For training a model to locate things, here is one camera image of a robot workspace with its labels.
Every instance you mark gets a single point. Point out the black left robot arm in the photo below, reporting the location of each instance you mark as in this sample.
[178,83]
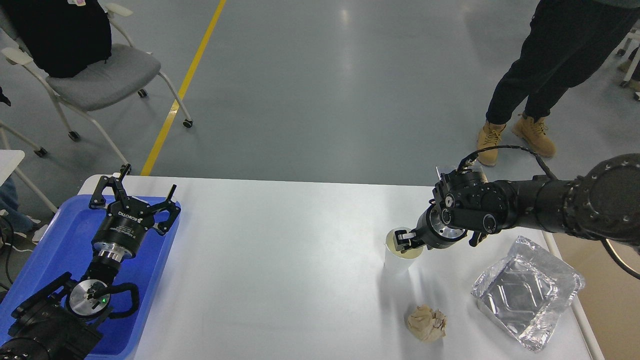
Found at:
[86,291]

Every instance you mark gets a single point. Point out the tan left boot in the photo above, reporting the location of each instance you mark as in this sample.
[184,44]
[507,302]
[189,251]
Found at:
[490,136]

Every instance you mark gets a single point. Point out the person in black trousers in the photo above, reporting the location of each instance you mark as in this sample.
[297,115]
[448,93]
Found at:
[569,40]

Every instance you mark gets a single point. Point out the white chair leg with caster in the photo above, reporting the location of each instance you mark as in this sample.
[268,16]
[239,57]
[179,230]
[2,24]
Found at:
[40,151]

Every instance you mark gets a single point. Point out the grey office chair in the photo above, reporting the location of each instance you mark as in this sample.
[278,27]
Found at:
[100,85]

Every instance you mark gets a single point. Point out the aluminium foil container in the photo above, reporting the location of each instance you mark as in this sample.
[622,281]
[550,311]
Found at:
[526,292]

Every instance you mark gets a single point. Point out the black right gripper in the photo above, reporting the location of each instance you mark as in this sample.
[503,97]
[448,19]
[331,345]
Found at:
[429,232]

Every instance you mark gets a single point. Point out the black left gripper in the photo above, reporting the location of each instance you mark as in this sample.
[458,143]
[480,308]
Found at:
[128,219]

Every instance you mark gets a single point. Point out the white side table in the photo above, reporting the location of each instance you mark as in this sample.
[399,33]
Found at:
[9,161]

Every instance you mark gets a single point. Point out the beige plastic bin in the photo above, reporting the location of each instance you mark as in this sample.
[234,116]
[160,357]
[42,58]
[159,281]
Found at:
[610,300]

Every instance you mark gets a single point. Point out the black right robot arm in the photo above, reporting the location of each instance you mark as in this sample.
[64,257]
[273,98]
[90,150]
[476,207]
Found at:
[603,206]

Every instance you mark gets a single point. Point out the tan right boot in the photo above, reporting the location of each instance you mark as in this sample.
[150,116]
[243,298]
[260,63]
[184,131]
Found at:
[534,132]

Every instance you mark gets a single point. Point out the blue plastic tray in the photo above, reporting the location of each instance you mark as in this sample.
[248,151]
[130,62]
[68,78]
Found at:
[66,246]

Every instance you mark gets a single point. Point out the tan boot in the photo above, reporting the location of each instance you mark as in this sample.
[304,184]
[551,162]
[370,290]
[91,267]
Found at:
[490,136]
[534,132]

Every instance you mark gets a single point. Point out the white paper cup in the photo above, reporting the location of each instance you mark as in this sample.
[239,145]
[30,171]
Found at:
[396,262]

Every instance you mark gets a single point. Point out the crumpled brown paper ball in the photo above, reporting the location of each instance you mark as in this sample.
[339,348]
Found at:
[426,324]

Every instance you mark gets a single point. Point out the black jacket on chair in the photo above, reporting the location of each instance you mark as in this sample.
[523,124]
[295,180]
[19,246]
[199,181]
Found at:
[62,36]

